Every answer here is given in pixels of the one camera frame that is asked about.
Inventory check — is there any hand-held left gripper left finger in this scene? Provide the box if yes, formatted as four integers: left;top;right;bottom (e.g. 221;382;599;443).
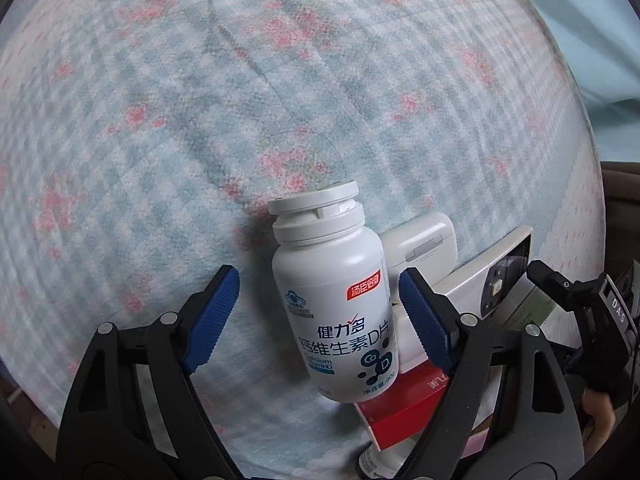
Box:
55;264;251;480

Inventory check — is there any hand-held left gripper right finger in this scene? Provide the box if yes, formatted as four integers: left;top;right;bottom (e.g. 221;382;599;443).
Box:
397;266;587;480

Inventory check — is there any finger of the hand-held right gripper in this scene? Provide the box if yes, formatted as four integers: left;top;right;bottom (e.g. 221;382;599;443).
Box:
526;259;608;311

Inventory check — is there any white handheld device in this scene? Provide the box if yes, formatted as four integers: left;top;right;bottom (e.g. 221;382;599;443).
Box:
395;225;535;372

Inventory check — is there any white earbud case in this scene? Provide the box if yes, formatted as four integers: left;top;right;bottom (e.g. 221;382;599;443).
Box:
381;211;458;306

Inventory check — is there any white pill bottle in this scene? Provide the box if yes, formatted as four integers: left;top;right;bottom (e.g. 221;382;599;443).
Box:
267;180;398;403

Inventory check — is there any red box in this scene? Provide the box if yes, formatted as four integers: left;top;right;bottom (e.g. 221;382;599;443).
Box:
356;360;466;453

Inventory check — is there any small bottle with dark cap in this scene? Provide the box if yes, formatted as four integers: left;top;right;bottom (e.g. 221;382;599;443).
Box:
356;447;416;480

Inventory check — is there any person's right hand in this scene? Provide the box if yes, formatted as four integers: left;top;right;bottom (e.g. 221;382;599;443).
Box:
581;389;617;461

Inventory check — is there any taupe curtain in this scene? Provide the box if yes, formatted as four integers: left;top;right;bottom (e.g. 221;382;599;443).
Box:
597;160;640;281

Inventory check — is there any light blue cloth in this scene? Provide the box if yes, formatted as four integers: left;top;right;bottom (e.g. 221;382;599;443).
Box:
492;0;640;166

